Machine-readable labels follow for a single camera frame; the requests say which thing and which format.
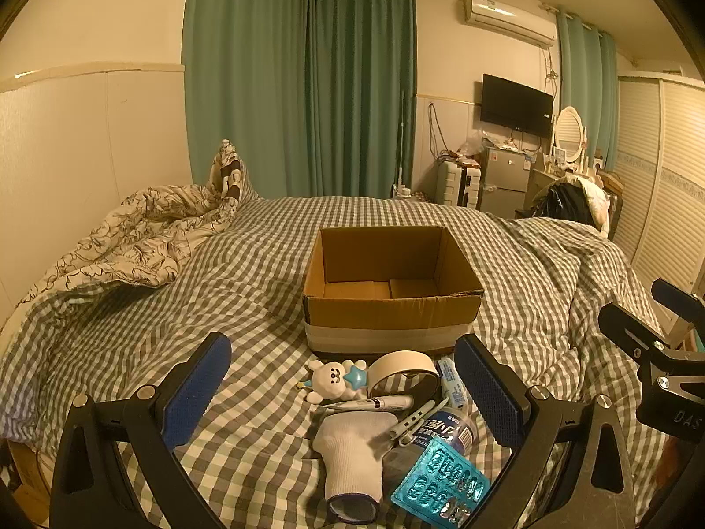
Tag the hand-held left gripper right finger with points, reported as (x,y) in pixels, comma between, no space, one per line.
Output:
(487,391)

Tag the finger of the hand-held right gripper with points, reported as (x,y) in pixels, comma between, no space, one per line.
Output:
(669,297)
(633,330)

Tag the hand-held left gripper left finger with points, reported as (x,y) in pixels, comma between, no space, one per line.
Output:
(195,391)

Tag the small white blue packet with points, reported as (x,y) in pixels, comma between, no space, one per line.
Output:
(453,385)

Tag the clear jar with blue label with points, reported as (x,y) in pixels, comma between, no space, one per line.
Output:
(443,430)

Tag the white clip pen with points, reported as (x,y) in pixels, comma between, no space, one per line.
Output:
(413,417)

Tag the beige tape roll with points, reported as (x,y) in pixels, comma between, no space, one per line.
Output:
(402,363)

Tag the teal blister pack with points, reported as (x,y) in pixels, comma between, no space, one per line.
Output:
(440,479)

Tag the white marker pen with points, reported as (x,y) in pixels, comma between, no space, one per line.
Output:
(385,401)

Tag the brown cardboard box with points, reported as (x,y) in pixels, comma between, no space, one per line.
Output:
(385,314)

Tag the white bunny toy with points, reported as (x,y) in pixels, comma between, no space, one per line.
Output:
(330,377)

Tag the white sock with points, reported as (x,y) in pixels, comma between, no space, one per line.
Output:
(352,463)

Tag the white slatted wardrobe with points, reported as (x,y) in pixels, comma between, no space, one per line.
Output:
(661,187)

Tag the chair with black bag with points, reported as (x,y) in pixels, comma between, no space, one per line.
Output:
(567,204)

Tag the floral quilt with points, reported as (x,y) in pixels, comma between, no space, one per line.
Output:
(126,237)

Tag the white oval mirror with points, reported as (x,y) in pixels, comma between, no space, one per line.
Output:
(569,132)

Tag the grey mini fridge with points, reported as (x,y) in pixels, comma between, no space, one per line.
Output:
(504,182)

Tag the white suitcase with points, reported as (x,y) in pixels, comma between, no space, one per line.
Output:
(454,184)

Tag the narrow green curtain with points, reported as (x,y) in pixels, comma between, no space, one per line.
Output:
(589,93)

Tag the mop pole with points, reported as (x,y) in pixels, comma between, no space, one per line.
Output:
(401,143)

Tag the wide green curtain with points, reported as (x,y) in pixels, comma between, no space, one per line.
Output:
(248,77)

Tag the white air conditioner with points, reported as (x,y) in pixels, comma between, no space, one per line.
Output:
(509,19)

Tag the green corner curtain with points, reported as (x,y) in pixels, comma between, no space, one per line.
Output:
(358,88)

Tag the black wall television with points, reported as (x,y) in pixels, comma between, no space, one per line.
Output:
(515,104)

